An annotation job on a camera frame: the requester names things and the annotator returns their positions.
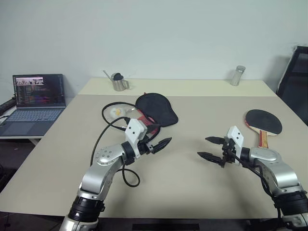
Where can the stainless steel pitcher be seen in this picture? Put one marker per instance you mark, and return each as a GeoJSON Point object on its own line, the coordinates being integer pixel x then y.
{"type": "Point", "coordinates": [119, 85]}

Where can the black item in pitcher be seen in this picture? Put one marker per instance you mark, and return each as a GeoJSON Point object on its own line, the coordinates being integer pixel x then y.
{"type": "Point", "coordinates": [118, 77]}

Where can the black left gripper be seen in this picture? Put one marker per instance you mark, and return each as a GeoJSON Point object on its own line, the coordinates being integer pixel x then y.
{"type": "Point", "coordinates": [145, 148]}

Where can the thin metal rod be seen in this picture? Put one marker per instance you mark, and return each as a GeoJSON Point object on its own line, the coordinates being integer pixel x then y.
{"type": "Point", "coordinates": [107, 74]}

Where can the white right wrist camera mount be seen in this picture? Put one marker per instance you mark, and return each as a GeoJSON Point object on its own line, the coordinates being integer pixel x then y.
{"type": "Point", "coordinates": [237, 138]}

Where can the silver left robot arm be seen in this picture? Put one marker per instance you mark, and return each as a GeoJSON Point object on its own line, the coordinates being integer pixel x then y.
{"type": "Point", "coordinates": [96, 178]}

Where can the black rod-shaped object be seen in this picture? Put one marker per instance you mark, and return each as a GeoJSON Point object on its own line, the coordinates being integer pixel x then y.
{"type": "Point", "coordinates": [7, 106]}

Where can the black and red paddle case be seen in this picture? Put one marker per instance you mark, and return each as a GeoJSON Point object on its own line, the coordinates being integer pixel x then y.
{"type": "Point", "coordinates": [156, 108]}

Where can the white side table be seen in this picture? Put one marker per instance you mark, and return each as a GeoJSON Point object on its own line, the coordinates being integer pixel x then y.
{"type": "Point", "coordinates": [21, 137]}

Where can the grey open laptop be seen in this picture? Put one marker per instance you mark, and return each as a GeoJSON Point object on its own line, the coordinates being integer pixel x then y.
{"type": "Point", "coordinates": [38, 89]}

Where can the black office chair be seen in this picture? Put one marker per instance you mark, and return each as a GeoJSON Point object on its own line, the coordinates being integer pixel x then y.
{"type": "Point", "coordinates": [296, 84]}

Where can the metal cylinder shaker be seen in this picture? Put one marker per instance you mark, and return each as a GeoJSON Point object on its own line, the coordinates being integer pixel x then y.
{"type": "Point", "coordinates": [237, 77]}

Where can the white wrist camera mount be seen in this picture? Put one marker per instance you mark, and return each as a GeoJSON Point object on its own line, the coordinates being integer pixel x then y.
{"type": "Point", "coordinates": [237, 138]}
{"type": "Point", "coordinates": [134, 130]}

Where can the table tennis paddle black rubber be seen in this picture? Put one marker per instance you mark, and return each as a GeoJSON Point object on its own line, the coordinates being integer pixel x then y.
{"type": "Point", "coordinates": [262, 120]}

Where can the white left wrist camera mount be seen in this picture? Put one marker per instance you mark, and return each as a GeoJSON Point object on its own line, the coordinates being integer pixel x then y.
{"type": "Point", "coordinates": [134, 130]}

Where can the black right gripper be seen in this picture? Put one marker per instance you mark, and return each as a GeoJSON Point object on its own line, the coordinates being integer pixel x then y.
{"type": "Point", "coordinates": [228, 154]}

